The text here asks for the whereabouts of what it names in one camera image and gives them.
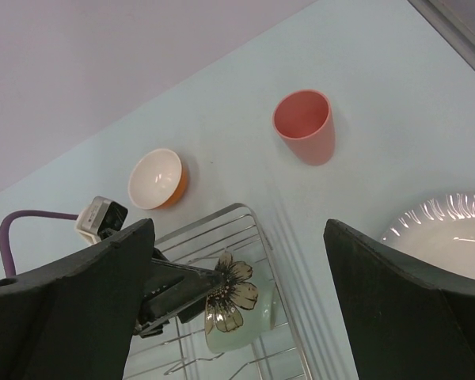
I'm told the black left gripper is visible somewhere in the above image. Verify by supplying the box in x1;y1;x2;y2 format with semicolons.
133;249;222;338

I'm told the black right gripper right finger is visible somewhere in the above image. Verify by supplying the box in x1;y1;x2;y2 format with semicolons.
324;219;475;379

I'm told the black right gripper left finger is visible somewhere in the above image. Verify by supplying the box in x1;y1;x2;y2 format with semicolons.
0;218;155;379

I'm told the green floral ceramic bowl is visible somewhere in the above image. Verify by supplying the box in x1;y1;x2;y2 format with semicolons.
204;250;279;354

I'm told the white fluted plate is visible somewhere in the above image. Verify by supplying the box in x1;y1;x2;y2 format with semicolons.
380;192;475;279

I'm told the orange bowl white inside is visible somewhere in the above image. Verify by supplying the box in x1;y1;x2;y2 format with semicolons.
127;148;188;210

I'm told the pink plastic cup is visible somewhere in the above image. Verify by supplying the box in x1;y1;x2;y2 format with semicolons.
272;89;336;165

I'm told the metal wire dish rack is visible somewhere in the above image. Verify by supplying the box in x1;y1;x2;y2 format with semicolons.
123;203;313;379

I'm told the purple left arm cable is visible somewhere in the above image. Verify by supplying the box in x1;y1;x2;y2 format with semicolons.
0;209;80;277

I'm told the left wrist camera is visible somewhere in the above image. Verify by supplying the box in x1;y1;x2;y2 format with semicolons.
74;196;128;245

